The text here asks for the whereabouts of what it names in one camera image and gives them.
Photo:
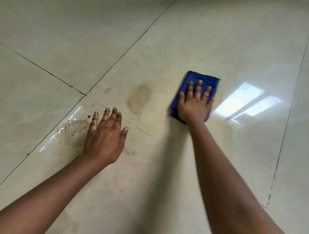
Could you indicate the blue cleaning cloth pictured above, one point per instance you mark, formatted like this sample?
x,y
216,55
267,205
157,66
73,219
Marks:
x,y
208,80

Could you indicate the person's right little finger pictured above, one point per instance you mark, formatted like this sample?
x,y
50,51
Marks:
x,y
210,102

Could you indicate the brown liquid stain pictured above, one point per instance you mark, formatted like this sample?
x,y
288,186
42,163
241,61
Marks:
x,y
139,98

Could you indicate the person's left hand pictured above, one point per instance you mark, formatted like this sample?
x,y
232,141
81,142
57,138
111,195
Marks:
x,y
105,142

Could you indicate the person's right middle finger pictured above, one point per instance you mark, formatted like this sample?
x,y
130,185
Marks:
x,y
198,88

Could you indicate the person's left forearm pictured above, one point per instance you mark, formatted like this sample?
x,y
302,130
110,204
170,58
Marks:
x,y
48,197

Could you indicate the person's right hand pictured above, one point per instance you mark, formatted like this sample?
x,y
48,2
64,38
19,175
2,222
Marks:
x,y
193,108

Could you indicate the person's left thumb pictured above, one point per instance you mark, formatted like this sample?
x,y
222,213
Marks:
x,y
124,136

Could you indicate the spilled liquid with crumbs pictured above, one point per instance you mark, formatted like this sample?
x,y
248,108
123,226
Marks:
x,y
70,125

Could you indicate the person's right thumb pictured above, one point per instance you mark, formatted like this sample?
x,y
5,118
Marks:
x,y
181,97

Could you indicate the person's left little finger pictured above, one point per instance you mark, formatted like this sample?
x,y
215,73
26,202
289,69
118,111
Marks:
x,y
94,121

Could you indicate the person's right forearm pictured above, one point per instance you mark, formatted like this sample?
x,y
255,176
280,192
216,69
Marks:
x,y
224,183

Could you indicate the person's left middle finger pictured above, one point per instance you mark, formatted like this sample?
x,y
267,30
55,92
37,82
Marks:
x,y
113,117

